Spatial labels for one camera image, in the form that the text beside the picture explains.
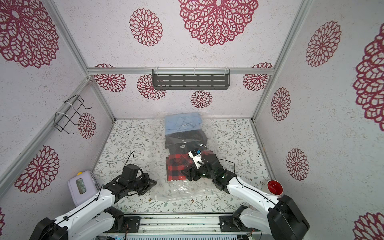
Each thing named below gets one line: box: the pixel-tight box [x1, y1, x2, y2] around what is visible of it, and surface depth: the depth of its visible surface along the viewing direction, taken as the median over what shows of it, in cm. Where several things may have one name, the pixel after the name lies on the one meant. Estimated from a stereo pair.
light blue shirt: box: [164, 112, 202, 135], surface depth 119 cm
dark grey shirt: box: [165, 130, 209, 156], surface depth 105 cm
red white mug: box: [267, 179, 284, 196], surface depth 81 cm
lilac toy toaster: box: [68, 170, 101, 207], surface depth 78 cm
